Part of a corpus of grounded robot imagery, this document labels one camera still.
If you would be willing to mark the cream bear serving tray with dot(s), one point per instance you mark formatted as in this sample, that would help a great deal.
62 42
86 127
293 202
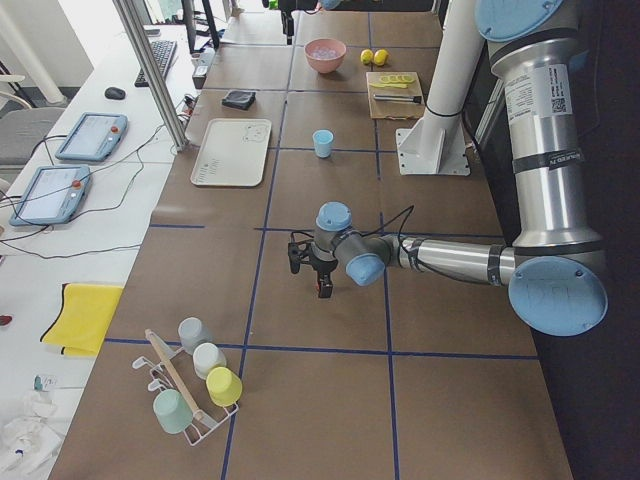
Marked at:
233 153

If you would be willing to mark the black computer mouse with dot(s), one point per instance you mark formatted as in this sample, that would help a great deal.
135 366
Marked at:
114 93

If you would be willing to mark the yellow plastic knife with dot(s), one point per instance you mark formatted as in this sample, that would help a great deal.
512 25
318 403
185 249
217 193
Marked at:
389 85

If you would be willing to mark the whole yellow lemon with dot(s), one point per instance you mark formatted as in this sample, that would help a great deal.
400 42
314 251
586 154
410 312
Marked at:
366 56
380 57

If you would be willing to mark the blue teach pendant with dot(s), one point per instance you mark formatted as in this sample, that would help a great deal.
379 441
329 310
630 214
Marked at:
93 138
53 195

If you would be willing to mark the yellow cloth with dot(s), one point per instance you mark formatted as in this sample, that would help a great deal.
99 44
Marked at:
84 318

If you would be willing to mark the clear ice cubes pile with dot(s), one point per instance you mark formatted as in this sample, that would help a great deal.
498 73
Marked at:
324 53

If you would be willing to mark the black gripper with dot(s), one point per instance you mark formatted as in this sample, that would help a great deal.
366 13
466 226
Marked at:
320 264

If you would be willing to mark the white wire cup rack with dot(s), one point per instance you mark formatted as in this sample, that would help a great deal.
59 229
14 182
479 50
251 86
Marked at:
214 416

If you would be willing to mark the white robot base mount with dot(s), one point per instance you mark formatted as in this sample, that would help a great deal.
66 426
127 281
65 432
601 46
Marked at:
435 145

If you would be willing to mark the grey folded cloth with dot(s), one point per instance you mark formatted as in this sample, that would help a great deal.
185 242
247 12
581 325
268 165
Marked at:
239 99

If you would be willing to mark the wooden cutting board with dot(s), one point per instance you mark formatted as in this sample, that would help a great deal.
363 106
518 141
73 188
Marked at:
394 110

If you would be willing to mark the aluminium frame post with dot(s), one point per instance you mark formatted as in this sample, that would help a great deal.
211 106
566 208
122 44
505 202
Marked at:
143 51

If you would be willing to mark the green plastic cup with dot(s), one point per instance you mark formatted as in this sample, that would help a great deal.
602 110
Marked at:
172 411

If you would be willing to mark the white plastic cup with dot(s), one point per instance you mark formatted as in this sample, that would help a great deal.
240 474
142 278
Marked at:
206 357

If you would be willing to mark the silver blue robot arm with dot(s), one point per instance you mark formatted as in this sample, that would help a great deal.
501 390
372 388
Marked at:
554 270
288 7

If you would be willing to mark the yellow plastic cup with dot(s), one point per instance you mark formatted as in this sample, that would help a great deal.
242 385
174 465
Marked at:
224 386

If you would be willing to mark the black keyboard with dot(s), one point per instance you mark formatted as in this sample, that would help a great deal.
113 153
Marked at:
163 53

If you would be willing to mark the grey plastic cup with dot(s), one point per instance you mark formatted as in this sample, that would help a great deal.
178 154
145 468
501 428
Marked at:
192 333

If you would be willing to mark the wooden rack handle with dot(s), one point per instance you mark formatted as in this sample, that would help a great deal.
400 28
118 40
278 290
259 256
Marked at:
165 354

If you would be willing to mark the pink bowl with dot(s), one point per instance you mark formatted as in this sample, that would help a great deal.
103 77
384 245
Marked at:
325 67

